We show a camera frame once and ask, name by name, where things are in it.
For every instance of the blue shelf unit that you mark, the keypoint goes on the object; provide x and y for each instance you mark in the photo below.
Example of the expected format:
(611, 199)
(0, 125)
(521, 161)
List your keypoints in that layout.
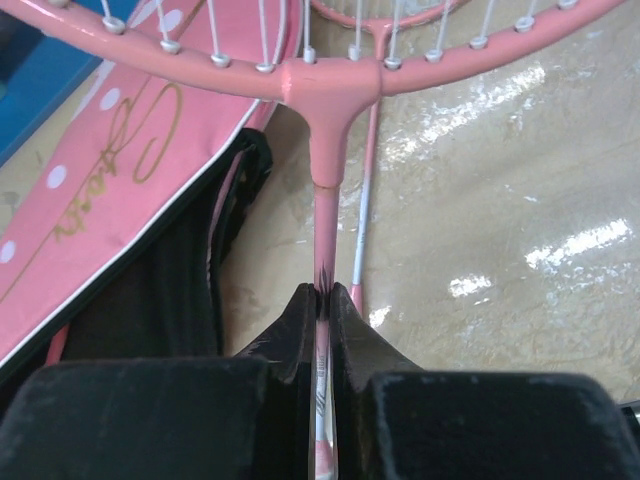
(37, 74)

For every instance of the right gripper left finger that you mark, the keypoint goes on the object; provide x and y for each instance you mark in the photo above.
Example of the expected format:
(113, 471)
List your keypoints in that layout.
(244, 417)

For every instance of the pink racket bag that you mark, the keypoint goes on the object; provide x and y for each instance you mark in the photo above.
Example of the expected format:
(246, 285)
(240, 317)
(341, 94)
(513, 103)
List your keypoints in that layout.
(134, 148)

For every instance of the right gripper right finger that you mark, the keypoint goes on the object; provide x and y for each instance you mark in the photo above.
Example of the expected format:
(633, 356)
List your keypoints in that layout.
(396, 420)

